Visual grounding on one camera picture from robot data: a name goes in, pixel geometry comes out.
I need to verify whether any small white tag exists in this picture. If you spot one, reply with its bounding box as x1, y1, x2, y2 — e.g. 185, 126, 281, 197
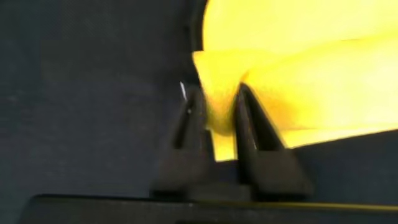
179, 80, 188, 101

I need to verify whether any yellow microfibre towel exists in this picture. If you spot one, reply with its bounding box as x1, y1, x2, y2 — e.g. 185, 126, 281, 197
192, 0, 398, 162

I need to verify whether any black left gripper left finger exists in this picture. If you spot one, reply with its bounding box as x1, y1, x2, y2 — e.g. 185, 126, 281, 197
150, 86, 218, 200

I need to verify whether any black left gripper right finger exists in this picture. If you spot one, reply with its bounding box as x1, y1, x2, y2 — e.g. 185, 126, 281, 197
233, 82, 313, 200

